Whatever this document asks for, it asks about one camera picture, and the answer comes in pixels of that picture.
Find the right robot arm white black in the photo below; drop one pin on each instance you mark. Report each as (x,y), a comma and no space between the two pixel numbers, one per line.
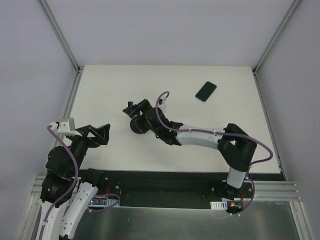
(232,142)

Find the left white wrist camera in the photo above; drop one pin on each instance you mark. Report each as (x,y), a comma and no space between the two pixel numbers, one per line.
(65,126)

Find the right white cable duct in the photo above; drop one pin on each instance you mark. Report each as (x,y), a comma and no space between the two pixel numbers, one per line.
(219,205)

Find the black smartphone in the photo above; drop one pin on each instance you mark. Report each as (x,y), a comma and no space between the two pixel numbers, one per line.
(205,91)

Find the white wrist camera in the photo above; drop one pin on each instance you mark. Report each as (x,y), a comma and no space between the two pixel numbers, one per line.
(161,103)
(65,126)

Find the right aluminium corner post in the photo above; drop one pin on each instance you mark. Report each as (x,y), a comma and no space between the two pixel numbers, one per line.
(276,35)

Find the left white cable duct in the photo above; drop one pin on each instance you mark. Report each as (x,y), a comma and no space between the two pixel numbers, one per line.
(103,202)

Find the black phone stand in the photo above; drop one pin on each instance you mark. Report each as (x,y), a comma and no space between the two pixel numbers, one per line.
(134,124)

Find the white cable duct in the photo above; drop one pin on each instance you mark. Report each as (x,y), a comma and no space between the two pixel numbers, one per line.
(103,202)
(219,205)

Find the aluminium frame rail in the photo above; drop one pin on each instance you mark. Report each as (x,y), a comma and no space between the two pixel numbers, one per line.
(278,191)

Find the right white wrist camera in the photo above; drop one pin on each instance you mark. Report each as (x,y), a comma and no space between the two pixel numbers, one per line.
(161,103)

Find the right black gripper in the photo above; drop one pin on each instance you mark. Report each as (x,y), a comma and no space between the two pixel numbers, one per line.
(139,110)

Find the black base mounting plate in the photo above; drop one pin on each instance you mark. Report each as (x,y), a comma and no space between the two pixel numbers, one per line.
(174,190)

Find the aluminium corner post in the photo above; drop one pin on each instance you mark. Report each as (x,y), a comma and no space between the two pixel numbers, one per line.
(276,35)
(59,34)

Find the left aluminium corner post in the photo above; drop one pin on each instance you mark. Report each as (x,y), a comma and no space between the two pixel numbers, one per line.
(59,34)

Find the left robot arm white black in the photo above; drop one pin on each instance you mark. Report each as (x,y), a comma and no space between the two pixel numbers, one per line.
(65,193)

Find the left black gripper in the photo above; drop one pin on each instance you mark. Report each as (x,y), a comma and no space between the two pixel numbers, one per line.
(89,136)

